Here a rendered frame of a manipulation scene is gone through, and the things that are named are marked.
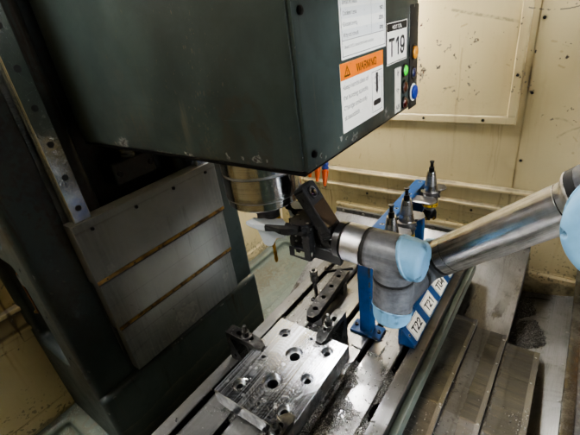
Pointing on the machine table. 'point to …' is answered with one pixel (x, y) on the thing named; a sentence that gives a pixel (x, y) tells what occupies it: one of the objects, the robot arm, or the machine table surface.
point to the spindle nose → (258, 189)
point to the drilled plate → (305, 405)
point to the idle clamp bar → (337, 285)
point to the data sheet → (361, 26)
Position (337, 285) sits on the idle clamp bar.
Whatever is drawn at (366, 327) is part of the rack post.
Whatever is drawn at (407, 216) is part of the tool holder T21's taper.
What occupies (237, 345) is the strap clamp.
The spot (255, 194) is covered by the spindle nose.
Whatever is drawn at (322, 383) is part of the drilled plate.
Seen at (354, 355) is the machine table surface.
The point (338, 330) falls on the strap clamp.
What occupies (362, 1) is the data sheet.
